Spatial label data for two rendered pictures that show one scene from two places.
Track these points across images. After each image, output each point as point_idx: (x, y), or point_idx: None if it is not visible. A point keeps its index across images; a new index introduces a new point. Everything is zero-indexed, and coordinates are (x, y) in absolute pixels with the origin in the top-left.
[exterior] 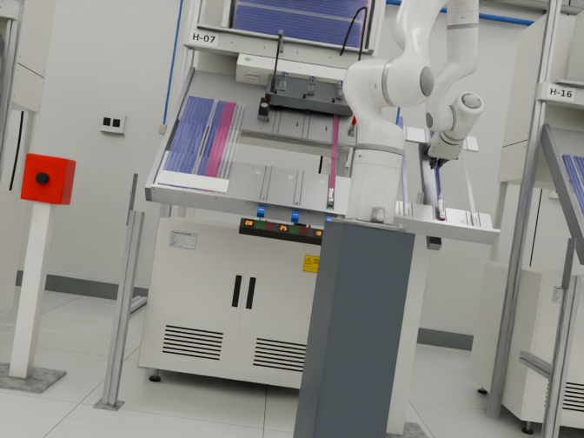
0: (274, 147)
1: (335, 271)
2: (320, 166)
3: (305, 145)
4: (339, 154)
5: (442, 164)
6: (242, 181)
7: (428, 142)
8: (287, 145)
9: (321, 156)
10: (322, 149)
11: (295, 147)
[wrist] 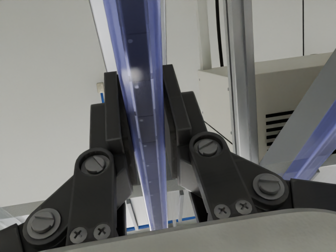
0: (301, 57)
1: None
2: (221, 51)
3: (309, 67)
4: (226, 72)
5: (92, 133)
6: None
7: (171, 191)
8: (314, 61)
9: (222, 65)
10: (274, 70)
11: (297, 62)
